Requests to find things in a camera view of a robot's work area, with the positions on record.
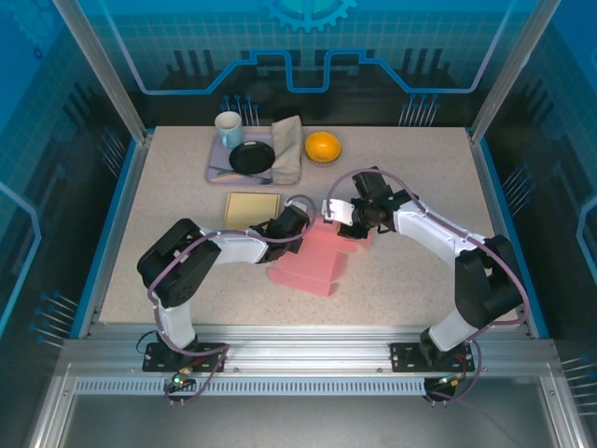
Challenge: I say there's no aluminium mounting rail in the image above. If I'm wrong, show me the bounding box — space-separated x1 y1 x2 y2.
62 324 561 374

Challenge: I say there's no small lit connector module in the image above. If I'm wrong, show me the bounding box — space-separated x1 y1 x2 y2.
431 372 467 391
167 371 197 391

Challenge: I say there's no black plate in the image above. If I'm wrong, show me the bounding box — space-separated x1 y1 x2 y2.
229 142 275 176

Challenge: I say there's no yellow bowl with patterned outside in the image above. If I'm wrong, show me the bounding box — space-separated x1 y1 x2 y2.
304 132 343 168

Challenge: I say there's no lavender plastic tray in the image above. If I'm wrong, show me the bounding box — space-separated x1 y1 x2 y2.
205 132 303 187

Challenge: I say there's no aluminium frame post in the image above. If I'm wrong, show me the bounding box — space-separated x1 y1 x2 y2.
51 0 154 145
467 0 568 145

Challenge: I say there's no slotted cable duct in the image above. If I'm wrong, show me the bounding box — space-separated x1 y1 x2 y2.
72 376 437 398

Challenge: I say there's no pink paper box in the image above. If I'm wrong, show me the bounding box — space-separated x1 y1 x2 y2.
266 218 377 299

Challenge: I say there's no aluminium table side rail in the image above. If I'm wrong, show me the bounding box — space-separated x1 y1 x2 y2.
467 130 538 340
77 133 153 340

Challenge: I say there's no dark metal knife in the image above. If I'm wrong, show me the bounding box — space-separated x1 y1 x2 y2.
207 164 262 180

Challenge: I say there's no metal fork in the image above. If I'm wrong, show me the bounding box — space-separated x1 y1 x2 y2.
212 170 275 185

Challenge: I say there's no light blue mug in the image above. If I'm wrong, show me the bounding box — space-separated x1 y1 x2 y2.
214 110 244 149

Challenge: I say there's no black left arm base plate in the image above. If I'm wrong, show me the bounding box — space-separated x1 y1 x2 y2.
142 343 228 373

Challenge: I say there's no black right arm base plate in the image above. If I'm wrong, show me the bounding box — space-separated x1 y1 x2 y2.
390 342 481 373

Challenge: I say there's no yellow paper box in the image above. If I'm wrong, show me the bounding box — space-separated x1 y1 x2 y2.
225 192 283 231

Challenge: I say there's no grey folded cloth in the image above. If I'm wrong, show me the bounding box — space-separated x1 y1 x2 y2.
271 115 303 183

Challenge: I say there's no metal base pan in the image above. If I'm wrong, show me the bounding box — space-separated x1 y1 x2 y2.
27 363 597 448

